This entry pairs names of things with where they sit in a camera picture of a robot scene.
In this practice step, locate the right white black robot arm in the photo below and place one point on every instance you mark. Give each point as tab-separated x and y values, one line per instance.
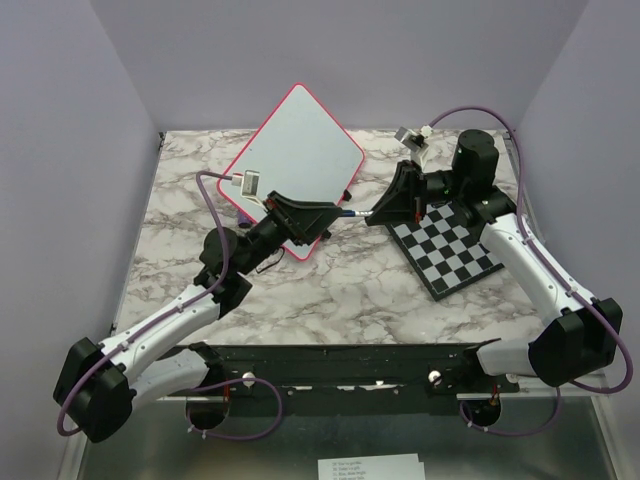
581	332

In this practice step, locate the white instruction paper sheet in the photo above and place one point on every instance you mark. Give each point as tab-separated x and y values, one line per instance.
381	467

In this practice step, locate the pink framed whiteboard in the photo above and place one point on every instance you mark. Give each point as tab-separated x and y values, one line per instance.
301	152

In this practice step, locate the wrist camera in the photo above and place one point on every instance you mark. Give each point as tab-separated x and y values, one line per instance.
416	142
248	183

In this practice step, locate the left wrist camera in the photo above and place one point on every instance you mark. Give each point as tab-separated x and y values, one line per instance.
248	183

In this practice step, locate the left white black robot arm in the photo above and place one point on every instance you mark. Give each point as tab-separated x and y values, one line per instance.
96	389

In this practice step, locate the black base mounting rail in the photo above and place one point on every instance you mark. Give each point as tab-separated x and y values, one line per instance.
342	380

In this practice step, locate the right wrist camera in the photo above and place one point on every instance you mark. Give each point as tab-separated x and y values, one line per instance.
416	142

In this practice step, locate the purple toy microphone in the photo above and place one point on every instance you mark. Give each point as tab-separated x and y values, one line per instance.
243	221

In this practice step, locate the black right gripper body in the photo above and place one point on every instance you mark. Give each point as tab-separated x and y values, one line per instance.
441	187

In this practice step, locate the black white chessboard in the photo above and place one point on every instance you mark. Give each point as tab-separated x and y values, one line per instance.
443	254

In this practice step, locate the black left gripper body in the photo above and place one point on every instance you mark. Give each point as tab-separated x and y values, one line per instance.
268	236

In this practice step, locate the white blue whiteboard marker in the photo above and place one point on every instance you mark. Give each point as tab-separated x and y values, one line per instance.
345	213

